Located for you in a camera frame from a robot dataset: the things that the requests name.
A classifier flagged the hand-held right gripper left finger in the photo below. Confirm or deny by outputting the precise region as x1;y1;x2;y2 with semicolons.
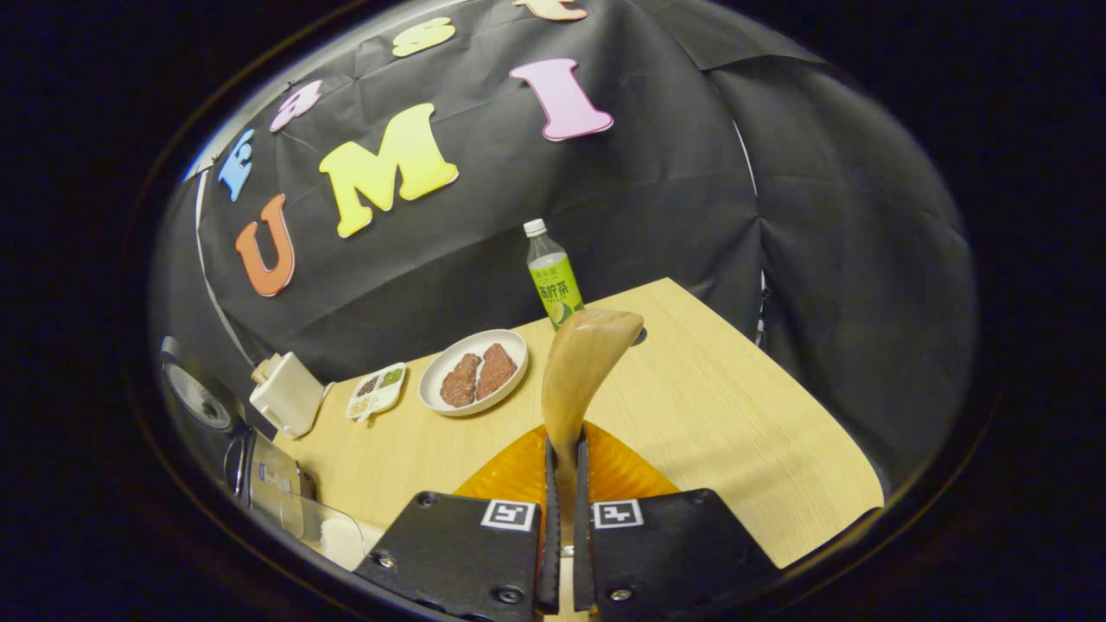
354;422;563;616

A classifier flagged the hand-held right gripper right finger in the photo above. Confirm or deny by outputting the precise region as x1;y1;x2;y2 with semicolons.
572;422;783;616

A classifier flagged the wooden spoon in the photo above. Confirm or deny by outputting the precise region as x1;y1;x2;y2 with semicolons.
542;309;645;528

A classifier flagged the black and silver rice cooker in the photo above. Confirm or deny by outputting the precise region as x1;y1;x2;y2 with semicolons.
158;335;316;519

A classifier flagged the brown meat piece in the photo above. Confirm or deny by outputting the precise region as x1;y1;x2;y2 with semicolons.
440;352;481;409
475;343;518;400

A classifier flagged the white round plate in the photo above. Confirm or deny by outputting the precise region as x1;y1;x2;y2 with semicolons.
418;329;529;417

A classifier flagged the white divided bean dish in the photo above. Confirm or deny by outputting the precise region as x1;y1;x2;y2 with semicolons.
346;362;407;424

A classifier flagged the green drink bottle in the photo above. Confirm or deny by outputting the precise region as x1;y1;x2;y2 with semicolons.
523;218;586;332

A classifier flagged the white toaster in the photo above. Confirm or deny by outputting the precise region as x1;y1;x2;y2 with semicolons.
249;352;326;440

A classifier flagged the black backdrop cloth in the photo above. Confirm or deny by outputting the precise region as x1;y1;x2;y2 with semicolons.
147;0;977;498

